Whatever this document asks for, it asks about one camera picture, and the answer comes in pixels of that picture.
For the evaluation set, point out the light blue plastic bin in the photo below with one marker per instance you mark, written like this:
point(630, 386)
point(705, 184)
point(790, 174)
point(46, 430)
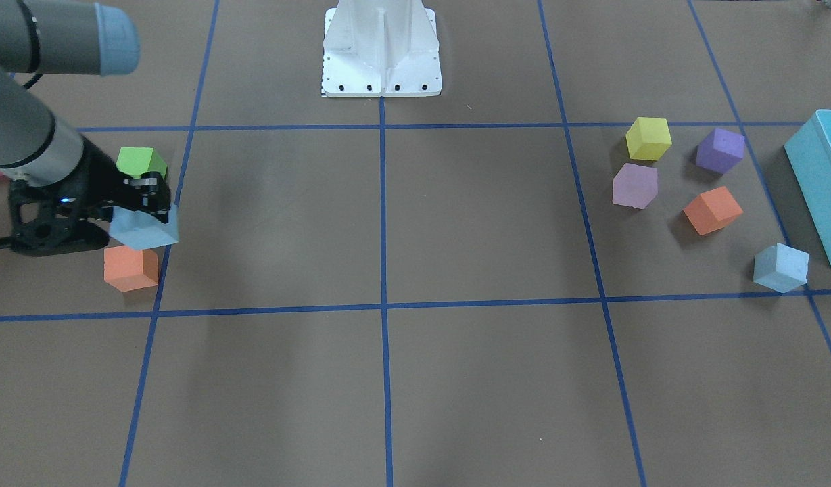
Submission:
point(809, 153)

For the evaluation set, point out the orange foam block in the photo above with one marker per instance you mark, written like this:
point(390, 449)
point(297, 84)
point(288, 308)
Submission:
point(712, 210)
point(128, 269)

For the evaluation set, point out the yellow foam block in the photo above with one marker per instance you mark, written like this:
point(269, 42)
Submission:
point(648, 138)

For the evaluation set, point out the green foam block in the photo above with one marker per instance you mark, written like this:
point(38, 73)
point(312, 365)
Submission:
point(136, 161)

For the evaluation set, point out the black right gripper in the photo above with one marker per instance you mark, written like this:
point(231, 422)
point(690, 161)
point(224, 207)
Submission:
point(99, 177)

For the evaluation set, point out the lilac foam block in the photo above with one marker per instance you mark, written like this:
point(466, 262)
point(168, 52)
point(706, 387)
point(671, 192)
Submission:
point(635, 186)

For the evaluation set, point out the light blue foam block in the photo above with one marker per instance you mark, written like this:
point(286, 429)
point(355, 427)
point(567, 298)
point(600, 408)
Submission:
point(141, 231)
point(781, 268)

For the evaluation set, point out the brown paper table cover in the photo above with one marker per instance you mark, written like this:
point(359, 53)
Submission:
point(438, 291)

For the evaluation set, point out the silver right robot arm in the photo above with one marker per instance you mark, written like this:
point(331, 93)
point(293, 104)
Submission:
point(54, 37)

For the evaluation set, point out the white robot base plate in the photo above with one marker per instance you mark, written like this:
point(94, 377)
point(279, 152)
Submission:
point(380, 49)

